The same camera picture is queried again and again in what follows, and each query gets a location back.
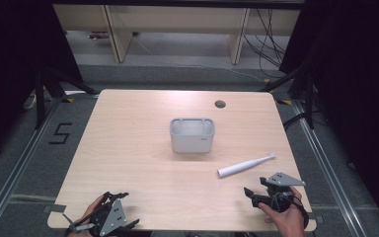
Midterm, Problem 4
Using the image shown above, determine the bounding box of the person's left hand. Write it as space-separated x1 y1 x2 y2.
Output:
67 194 107 237

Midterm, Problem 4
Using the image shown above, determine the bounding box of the aluminium floor rail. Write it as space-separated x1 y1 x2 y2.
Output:
0 98 63 237
290 98 370 237

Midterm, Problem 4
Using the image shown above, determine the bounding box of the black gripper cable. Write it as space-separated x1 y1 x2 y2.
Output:
290 194 311 231

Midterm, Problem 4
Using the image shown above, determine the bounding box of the bundle of black cables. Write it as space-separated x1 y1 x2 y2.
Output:
243 8 288 79

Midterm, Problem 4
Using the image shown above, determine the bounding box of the person's right hand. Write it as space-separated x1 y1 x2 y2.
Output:
258 186 307 237

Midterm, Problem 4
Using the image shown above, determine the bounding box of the black curtain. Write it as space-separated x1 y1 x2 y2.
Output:
0 0 84 167
278 0 379 228

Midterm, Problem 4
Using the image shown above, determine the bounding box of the white electric toothbrush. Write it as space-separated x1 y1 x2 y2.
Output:
217 152 277 179

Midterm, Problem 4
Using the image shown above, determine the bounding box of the light wooden desk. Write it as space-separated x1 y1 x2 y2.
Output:
52 3 302 65

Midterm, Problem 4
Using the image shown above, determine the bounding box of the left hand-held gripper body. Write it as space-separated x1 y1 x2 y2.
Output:
88 197 128 237

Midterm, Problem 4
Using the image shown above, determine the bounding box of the black metal stand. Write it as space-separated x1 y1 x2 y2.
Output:
260 62 318 130
34 65 101 130

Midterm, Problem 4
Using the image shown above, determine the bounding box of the grey toothbrush holder box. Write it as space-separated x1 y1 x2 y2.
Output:
169 118 216 154

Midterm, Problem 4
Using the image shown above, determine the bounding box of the thick black floor cable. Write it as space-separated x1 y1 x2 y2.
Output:
282 111 308 131

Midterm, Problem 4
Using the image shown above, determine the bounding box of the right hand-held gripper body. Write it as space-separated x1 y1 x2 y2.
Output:
253 171 307 213

